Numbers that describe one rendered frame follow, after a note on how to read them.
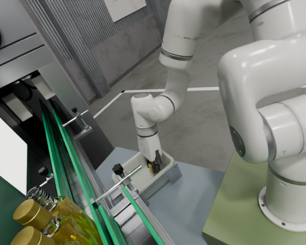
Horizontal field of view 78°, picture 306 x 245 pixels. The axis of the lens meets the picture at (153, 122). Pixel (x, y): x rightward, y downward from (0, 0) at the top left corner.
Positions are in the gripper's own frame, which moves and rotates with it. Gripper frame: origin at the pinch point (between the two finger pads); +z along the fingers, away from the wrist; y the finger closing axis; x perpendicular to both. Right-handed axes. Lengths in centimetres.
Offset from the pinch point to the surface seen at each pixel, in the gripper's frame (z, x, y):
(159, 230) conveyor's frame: -1.6, -12.9, 24.6
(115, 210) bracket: -0.4, -19.8, 10.7
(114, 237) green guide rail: -7.7, -23.3, 23.9
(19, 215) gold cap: -25.0, -34.8, 24.6
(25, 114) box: -10, -43, -86
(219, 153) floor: 62, 88, -42
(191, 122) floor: 57, 106, -101
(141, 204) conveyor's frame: -1.6, -12.9, 14.9
